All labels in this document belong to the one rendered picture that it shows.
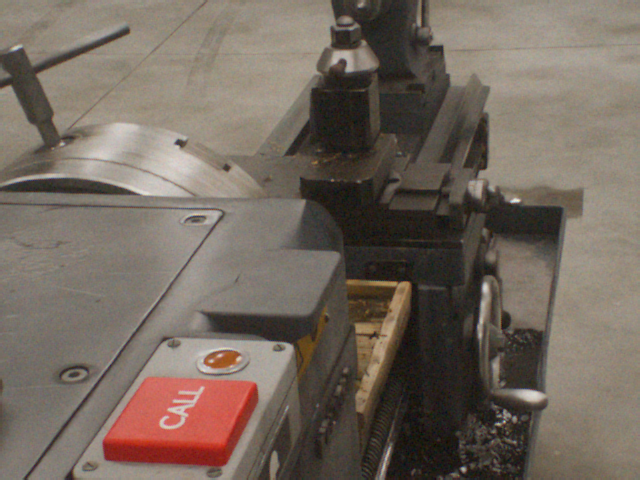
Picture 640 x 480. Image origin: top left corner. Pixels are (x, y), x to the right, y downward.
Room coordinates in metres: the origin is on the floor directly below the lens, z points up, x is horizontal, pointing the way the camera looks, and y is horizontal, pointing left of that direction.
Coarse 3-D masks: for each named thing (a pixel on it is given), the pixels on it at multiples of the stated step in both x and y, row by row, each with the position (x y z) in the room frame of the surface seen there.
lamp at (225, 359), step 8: (216, 352) 0.62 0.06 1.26; (224, 352) 0.62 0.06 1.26; (232, 352) 0.62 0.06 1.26; (208, 360) 0.61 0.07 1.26; (216, 360) 0.61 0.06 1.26; (224, 360) 0.61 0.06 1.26; (232, 360) 0.61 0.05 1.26; (240, 360) 0.61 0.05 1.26; (216, 368) 0.61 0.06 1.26; (224, 368) 0.61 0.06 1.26
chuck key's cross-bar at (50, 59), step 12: (120, 24) 1.11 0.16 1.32; (96, 36) 1.10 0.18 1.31; (108, 36) 1.10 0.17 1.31; (120, 36) 1.11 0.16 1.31; (60, 48) 1.08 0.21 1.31; (72, 48) 1.08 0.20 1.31; (84, 48) 1.09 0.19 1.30; (36, 60) 1.07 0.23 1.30; (48, 60) 1.07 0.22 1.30; (60, 60) 1.08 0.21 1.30; (36, 72) 1.07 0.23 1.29; (0, 84) 1.05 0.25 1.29
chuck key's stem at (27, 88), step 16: (16, 48) 1.06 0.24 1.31; (16, 64) 1.05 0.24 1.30; (16, 80) 1.05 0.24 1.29; (32, 80) 1.06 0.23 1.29; (16, 96) 1.06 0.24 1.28; (32, 96) 1.05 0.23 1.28; (32, 112) 1.05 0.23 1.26; (48, 112) 1.06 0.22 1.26; (48, 128) 1.06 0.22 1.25; (48, 144) 1.05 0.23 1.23
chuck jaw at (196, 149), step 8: (192, 144) 1.11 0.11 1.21; (200, 144) 1.12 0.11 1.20; (192, 152) 1.07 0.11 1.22; (200, 152) 1.07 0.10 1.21; (208, 152) 1.11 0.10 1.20; (216, 152) 1.11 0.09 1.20; (208, 160) 1.06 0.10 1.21; (216, 160) 1.07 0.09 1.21; (224, 160) 1.11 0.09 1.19; (216, 168) 1.06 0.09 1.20
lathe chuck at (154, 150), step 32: (96, 128) 1.08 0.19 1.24; (128, 128) 1.08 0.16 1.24; (160, 128) 1.08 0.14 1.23; (32, 160) 1.03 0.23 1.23; (128, 160) 1.01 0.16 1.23; (160, 160) 1.02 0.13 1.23; (192, 160) 1.04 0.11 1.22; (192, 192) 0.99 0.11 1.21; (224, 192) 1.01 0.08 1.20; (256, 192) 1.05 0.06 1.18
